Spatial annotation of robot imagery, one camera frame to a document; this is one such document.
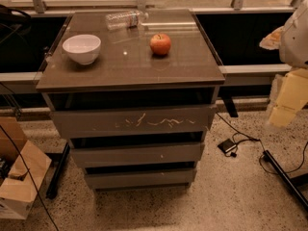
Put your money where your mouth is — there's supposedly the metal window railing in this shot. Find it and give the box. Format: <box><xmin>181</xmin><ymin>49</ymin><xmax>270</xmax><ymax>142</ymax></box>
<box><xmin>1</xmin><ymin>7</ymin><xmax>290</xmax><ymax>93</ymax></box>

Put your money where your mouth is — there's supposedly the grey top drawer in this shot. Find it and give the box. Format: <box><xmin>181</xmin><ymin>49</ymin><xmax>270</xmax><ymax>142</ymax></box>
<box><xmin>52</xmin><ymin>105</ymin><xmax>216</xmax><ymax>139</ymax></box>

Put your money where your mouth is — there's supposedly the brown cardboard box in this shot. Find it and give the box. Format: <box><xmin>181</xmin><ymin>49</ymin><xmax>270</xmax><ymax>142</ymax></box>
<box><xmin>0</xmin><ymin>117</ymin><xmax>51</xmax><ymax>219</ymax></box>

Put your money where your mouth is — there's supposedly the black metal floor bar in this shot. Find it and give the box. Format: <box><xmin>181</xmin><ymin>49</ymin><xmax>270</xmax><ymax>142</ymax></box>
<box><xmin>263</xmin><ymin>150</ymin><xmax>308</xmax><ymax>212</ymax></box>

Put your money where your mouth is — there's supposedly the black table leg left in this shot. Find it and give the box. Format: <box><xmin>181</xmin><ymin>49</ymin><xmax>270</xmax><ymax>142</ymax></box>
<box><xmin>46</xmin><ymin>143</ymin><xmax>70</xmax><ymax>199</ymax></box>

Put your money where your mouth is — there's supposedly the grey bottom drawer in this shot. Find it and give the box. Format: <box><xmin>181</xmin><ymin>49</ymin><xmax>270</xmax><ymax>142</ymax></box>
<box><xmin>85</xmin><ymin>168</ymin><xmax>196</xmax><ymax>189</ymax></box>

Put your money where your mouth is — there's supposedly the small black power adapter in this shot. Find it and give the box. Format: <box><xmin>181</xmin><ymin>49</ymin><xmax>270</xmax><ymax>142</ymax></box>
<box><xmin>218</xmin><ymin>139</ymin><xmax>236</xmax><ymax>154</ymax></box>

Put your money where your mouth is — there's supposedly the grey drawer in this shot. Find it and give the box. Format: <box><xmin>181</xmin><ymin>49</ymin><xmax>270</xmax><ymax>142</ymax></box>
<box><xmin>85</xmin><ymin>168</ymin><xmax>196</xmax><ymax>189</ymax></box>
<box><xmin>52</xmin><ymin>105</ymin><xmax>216</xmax><ymax>139</ymax></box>
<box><xmin>71</xmin><ymin>142</ymin><xmax>204</xmax><ymax>167</ymax></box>

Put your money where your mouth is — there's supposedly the grey middle drawer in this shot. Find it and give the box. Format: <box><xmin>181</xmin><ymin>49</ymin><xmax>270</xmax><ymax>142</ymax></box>
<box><xmin>71</xmin><ymin>142</ymin><xmax>204</xmax><ymax>167</ymax></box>

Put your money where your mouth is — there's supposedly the red apple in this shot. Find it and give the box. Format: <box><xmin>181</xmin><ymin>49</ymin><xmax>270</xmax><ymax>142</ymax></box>
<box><xmin>150</xmin><ymin>34</ymin><xmax>171</xmax><ymax>56</ymax></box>

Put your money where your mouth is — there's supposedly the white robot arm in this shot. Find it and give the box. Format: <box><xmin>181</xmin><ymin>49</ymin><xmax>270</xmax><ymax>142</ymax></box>
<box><xmin>259</xmin><ymin>0</ymin><xmax>308</xmax><ymax>127</ymax></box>

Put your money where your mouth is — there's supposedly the black floor cable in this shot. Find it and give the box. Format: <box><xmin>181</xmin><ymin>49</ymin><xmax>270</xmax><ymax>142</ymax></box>
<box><xmin>216</xmin><ymin>112</ymin><xmax>308</xmax><ymax>175</ymax></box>

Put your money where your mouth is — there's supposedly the white ceramic bowl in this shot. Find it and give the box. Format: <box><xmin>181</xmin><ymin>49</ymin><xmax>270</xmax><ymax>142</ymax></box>
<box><xmin>63</xmin><ymin>35</ymin><xmax>101</xmax><ymax>65</ymax></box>

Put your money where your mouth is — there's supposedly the grey drawer cabinet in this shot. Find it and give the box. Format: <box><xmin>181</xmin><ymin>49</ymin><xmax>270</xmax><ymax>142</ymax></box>
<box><xmin>37</xmin><ymin>11</ymin><xmax>224</xmax><ymax>190</ymax></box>

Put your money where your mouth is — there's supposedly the black bag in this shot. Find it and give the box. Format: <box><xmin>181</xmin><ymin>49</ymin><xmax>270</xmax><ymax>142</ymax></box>
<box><xmin>0</xmin><ymin>5</ymin><xmax>32</xmax><ymax>38</ymax></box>

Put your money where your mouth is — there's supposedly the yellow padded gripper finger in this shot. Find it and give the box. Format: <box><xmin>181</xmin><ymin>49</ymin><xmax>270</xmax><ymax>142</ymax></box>
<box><xmin>269</xmin><ymin>68</ymin><xmax>308</xmax><ymax>127</ymax></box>

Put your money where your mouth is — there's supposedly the clear plastic water bottle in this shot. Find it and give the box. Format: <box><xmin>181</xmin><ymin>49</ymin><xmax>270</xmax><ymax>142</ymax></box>
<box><xmin>105</xmin><ymin>11</ymin><xmax>148</xmax><ymax>31</ymax></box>

